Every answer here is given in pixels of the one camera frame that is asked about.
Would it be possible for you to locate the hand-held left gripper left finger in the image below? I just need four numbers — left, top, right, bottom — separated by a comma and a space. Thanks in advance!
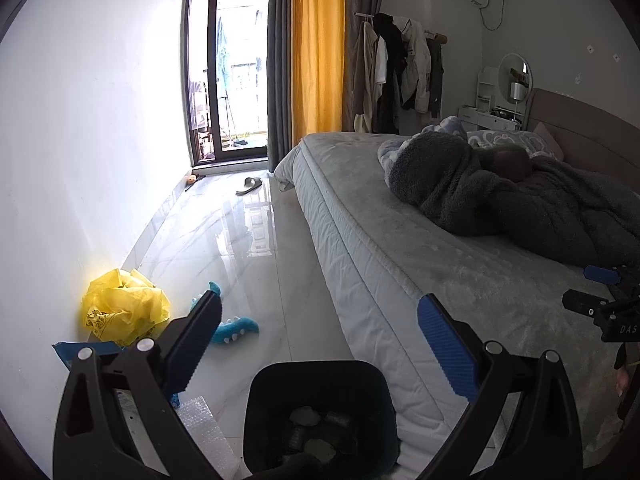
52, 291, 223, 480

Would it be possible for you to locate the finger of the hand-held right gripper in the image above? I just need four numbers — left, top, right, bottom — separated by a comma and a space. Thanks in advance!
584, 265, 626, 286
561, 287, 613, 318

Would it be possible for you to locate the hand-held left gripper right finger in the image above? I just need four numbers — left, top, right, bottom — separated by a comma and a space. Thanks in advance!
417, 293, 583, 480

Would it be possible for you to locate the dark trash bin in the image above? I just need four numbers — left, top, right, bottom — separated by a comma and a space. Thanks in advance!
243, 360, 399, 480

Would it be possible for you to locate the white tissue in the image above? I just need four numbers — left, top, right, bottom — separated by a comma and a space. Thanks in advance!
290, 406, 321, 427

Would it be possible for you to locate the blue dinosaur plush toy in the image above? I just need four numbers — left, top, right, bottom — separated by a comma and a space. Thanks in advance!
190, 281, 260, 346

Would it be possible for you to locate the yellow plastic bag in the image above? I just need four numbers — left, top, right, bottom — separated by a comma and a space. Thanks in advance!
81, 268, 172, 347

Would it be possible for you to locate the clear bubble wrap sheet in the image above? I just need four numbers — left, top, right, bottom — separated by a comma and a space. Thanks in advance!
181, 395, 236, 467

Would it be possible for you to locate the dark grey fleece blanket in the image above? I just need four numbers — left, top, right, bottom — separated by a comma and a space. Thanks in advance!
382, 130, 640, 268

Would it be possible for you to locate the bed with grey sheet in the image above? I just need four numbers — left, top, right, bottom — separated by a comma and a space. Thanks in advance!
274, 131, 640, 471

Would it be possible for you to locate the blue paper packet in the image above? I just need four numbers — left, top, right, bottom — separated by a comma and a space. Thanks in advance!
52, 341, 180, 408

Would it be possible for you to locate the grey pink pillow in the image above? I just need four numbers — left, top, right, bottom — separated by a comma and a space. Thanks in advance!
532, 122, 565, 158

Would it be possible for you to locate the brown plush pillow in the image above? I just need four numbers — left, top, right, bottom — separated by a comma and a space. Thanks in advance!
482, 145, 533, 182

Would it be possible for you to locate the beige padded headboard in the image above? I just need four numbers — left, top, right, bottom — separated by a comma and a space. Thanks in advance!
522, 87, 640, 171

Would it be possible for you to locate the blue white patterned duvet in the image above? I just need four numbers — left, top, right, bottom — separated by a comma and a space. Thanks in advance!
467, 129, 563, 161

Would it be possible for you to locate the white vanity table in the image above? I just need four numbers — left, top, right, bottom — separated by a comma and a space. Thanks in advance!
457, 71, 523, 133

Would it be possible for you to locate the round white mirror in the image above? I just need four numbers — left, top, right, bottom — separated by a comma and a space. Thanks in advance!
498, 53, 535, 101

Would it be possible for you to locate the dark grey garment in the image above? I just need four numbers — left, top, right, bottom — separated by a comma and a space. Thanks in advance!
425, 37, 445, 116

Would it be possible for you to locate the white jacket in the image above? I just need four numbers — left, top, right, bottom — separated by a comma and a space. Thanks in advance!
395, 16, 432, 113

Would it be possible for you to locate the black framed sliding glass door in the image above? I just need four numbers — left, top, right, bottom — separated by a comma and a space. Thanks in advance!
182, 0, 273, 168

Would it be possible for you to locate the black coat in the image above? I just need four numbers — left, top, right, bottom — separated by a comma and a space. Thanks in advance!
372, 12, 408, 135

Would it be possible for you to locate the beige robe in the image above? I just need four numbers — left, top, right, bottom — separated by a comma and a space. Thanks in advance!
352, 22, 381, 133

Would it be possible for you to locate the yellow curtain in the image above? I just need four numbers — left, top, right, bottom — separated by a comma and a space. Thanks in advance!
290, 0, 347, 136

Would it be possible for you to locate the air conditioner power cable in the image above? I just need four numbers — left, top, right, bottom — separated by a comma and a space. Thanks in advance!
480, 0, 508, 31

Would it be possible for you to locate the white clothes rail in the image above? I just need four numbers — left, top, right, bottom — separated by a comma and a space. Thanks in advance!
355, 11, 448, 43

